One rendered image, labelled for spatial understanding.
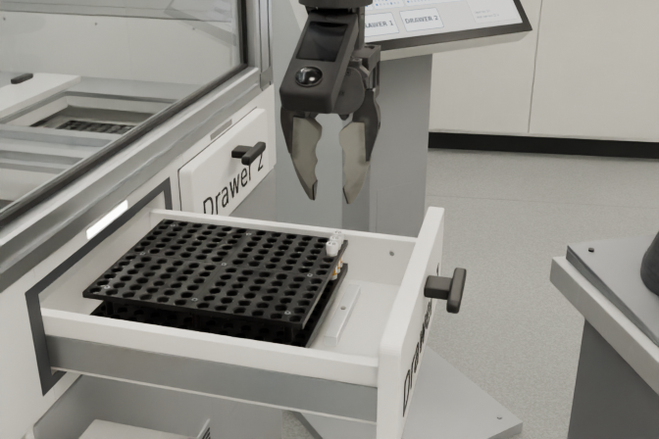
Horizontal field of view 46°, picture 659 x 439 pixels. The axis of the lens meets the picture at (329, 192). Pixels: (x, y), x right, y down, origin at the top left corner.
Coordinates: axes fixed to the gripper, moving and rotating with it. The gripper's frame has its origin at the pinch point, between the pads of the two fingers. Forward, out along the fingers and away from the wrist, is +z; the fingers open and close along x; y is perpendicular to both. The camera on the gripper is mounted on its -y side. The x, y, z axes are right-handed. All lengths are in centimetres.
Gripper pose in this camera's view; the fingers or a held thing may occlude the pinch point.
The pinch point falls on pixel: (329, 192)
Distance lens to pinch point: 78.4
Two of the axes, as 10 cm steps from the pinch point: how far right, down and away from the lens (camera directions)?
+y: 2.5, -3.7, 8.9
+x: -9.7, -1.0, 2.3
